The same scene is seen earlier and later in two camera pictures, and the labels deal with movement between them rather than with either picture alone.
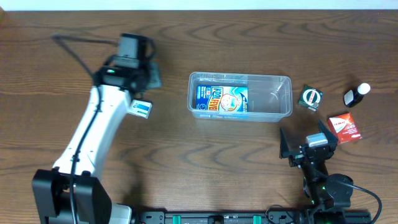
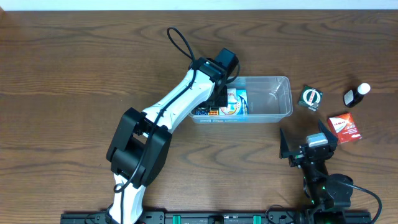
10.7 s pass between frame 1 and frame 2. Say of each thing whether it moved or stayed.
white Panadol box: moved
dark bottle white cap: stayed
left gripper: moved
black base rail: stayed
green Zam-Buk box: stayed
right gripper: stayed
